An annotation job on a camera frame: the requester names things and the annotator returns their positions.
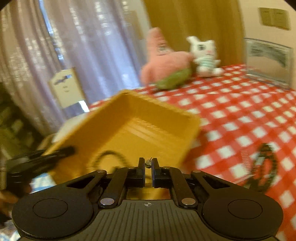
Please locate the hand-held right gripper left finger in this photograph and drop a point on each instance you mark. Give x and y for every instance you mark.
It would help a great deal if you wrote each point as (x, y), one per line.
(141, 172)

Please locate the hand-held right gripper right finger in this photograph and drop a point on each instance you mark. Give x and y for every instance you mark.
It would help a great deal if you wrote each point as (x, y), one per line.
(155, 172)

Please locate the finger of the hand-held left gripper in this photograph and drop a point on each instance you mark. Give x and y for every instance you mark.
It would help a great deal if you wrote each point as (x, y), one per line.
(57, 154)

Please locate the golden plastic tray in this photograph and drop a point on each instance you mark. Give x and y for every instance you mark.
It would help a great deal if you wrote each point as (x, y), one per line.
(138, 129)

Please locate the person's left hand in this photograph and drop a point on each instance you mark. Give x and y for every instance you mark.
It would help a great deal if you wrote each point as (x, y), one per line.
(9, 198)

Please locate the white wooden chair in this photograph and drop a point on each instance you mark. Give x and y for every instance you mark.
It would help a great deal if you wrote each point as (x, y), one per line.
(67, 90)

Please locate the red checked tablecloth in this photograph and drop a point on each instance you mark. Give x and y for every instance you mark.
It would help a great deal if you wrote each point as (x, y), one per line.
(231, 115)

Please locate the sheer lilac curtain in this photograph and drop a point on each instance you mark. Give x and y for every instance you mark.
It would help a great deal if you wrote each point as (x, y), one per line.
(81, 46)

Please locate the pink starfish plush toy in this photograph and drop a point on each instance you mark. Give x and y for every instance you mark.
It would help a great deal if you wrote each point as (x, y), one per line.
(161, 62)

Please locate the white rabbit plush toy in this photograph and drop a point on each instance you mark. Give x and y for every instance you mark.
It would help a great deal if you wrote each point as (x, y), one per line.
(205, 53)

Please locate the wooden door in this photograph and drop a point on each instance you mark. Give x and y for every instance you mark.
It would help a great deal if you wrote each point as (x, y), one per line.
(196, 23)

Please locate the clear picture frame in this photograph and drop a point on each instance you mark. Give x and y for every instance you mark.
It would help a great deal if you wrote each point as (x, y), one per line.
(268, 58)

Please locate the beige wall switch plate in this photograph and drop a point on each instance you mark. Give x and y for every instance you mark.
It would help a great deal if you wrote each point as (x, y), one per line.
(274, 18)

